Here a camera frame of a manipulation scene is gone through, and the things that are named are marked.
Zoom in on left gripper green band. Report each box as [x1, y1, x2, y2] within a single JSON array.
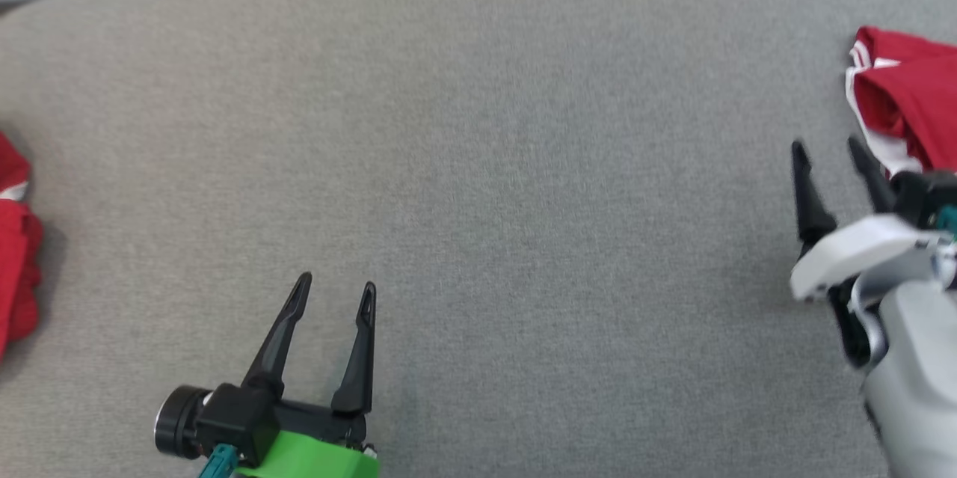
[[236, 272, 381, 478]]

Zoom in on red shorts with white band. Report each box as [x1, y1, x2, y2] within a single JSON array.
[[0, 132, 44, 363]]

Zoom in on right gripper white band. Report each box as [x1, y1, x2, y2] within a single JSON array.
[[790, 135, 949, 370]]

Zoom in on red white sports jersey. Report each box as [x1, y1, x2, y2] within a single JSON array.
[[845, 25, 957, 178]]

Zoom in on grey fabric sofa cushion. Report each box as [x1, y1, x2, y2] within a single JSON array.
[[0, 0, 957, 478]]

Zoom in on left camera cable teal plug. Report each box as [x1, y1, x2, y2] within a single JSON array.
[[198, 444, 240, 478]]

